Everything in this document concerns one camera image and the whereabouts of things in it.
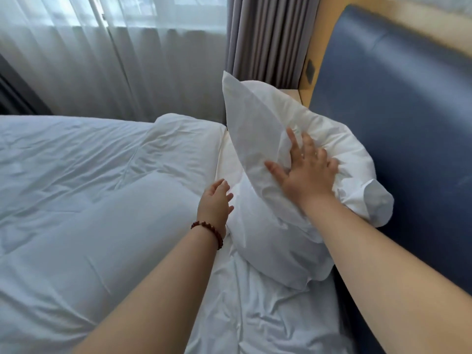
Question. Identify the person's right hand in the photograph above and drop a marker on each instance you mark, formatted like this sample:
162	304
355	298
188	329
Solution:
308	180

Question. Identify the person's right middle finger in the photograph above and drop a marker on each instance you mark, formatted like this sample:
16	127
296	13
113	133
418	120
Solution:
309	145

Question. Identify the white bed sheet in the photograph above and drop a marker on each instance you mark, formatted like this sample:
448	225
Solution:
258	313

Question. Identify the person's left forearm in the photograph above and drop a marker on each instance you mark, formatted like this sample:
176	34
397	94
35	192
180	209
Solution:
158	302

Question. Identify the black wall switch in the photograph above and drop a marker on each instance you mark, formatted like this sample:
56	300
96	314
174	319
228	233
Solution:
310	72

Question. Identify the person's right forearm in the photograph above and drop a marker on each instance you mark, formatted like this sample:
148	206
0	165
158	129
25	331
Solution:
387	283

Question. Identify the white pillow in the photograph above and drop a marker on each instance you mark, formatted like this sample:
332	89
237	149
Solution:
258	143

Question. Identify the blue padded headboard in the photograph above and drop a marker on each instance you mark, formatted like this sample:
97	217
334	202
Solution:
405	117

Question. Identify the sheer white curtain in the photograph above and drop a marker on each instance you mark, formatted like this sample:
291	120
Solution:
110	58

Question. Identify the person's right little finger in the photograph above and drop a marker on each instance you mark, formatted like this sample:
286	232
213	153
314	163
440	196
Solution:
333	165

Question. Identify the person's left hand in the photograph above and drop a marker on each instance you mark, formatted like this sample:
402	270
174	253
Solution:
212	208

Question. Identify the person's right thumb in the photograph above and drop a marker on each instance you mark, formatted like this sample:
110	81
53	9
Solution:
276	173

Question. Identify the white duvet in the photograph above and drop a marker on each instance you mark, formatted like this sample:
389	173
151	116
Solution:
92	202

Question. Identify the grey curtain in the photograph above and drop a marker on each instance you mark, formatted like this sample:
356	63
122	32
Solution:
265	40

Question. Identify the wooden headboard frame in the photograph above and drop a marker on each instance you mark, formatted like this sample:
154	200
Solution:
332	18

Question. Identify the person's left fingers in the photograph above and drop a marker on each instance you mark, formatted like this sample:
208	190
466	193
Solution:
225	187

